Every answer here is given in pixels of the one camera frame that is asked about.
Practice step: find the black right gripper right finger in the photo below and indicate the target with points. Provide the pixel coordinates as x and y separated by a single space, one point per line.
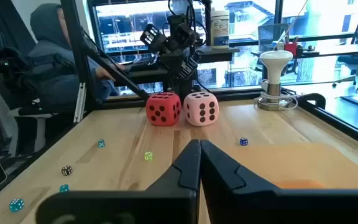
244 202

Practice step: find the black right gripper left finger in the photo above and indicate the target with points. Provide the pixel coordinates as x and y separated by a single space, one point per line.
172 199

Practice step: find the small yellow-green translucent die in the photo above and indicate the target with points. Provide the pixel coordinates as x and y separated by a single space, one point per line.
148 155

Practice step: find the small blue die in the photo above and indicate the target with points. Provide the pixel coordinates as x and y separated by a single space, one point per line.
243 141

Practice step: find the large pink foam die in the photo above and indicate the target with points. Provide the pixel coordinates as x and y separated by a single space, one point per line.
194 115

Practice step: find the small teal translucent die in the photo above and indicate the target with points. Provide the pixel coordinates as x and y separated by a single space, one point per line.
16 205
64 188
101 143

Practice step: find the large red foam die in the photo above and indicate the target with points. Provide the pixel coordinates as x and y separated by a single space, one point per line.
163 104

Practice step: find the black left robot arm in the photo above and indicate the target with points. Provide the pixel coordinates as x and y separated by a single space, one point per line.
183 34

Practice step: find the small black die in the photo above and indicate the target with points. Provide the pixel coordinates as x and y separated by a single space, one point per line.
66 170

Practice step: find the white aluminium bar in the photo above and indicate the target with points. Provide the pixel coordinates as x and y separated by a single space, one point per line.
80 102

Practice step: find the person's hand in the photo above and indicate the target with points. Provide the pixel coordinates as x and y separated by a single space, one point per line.
104 74

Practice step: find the white bulb lamp metal base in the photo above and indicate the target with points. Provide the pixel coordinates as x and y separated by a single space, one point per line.
275 62

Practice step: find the red pen cup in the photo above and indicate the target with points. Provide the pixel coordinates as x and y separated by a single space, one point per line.
291 49

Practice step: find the white plastic canister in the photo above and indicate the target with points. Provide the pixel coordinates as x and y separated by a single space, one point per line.
220 29

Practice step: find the dark office swivel chair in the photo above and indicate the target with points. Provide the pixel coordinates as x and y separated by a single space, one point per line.
354 60

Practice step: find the person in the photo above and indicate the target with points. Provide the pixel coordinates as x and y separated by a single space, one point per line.
54 62

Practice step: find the black table edge frame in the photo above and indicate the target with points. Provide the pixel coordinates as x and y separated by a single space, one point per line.
337 119

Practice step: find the black diagonal frame brace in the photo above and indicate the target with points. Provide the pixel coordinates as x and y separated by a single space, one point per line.
120 76

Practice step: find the black frame post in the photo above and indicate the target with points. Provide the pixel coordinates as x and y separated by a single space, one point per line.
76 46

